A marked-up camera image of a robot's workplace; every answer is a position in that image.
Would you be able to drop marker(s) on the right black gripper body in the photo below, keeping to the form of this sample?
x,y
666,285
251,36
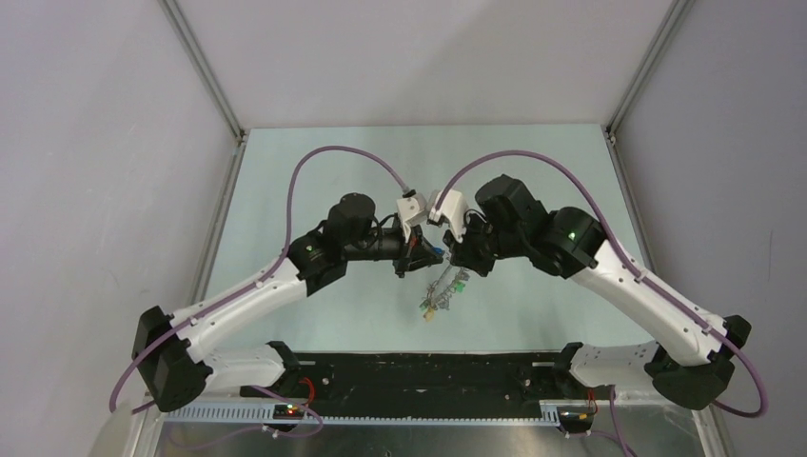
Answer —
x,y
478,248

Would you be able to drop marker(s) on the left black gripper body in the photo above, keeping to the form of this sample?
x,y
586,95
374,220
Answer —
x,y
403,264

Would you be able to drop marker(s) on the large toothed metal keyring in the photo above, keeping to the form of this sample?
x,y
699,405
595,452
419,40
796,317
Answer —
x,y
440,291

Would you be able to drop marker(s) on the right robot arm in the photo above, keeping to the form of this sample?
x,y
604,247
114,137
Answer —
x,y
687,361

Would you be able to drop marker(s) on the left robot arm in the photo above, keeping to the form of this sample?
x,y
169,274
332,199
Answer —
x,y
177,354

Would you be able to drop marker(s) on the right circuit board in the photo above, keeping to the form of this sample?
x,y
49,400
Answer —
x,y
576,416

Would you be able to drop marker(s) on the left circuit board with LEDs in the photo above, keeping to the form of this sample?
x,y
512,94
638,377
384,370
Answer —
x,y
288,412

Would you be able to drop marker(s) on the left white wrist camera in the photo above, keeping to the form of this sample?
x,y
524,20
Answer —
x,y
412,211

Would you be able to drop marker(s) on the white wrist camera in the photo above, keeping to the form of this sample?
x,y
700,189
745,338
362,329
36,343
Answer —
x,y
448,208
412,211

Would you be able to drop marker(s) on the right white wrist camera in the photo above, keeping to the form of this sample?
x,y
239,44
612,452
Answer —
x,y
448,208

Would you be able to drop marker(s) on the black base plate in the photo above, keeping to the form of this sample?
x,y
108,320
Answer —
x,y
456,385

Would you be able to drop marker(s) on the left aluminium frame post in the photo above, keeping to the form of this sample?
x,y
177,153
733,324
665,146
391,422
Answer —
x,y
193,49

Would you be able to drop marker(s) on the aluminium frame post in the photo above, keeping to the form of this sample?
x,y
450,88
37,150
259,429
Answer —
x,y
659,43
193,49

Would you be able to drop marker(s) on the grey cable duct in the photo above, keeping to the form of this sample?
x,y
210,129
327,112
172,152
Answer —
x,y
261,414

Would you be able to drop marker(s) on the right aluminium frame post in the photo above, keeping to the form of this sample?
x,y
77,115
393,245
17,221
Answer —
x,y
659,43

